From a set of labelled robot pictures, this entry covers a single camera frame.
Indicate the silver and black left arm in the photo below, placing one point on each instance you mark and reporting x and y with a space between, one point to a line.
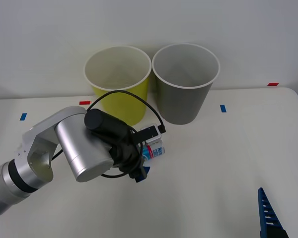
72 148

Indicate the blue and white drink can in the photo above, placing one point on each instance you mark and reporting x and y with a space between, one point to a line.
155 151

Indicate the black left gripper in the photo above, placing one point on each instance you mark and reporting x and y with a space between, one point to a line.
125 156

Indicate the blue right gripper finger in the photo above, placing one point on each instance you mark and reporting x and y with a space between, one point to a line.
267 215

